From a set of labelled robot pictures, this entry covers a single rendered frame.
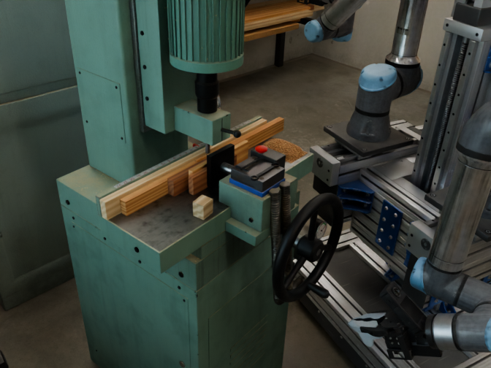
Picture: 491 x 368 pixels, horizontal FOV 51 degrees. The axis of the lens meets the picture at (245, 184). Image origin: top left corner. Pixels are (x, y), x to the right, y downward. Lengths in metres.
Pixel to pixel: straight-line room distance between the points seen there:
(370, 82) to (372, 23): 3.17
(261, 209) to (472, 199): 0.44
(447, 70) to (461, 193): 0.62
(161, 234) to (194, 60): 0.40
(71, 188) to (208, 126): 0.48
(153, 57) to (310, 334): 1.33
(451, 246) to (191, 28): 0.72
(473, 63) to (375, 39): 3.34
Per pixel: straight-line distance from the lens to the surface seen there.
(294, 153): 1.45
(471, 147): 1.06
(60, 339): 2.22
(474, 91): 1.62
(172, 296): 1.38
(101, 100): 1.45
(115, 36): 1.33
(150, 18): 1.27
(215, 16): 1.15
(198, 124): 1.30
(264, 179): 1.16
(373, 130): 1.78
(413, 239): 1.51
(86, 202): 1.51
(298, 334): 2.16
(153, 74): 1.31
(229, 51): 1.19
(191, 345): 1.45
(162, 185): 1.26
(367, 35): 4.93
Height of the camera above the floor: 1.60
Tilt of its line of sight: 32 degrees down
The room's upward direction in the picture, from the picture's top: 2 degrees clockwise
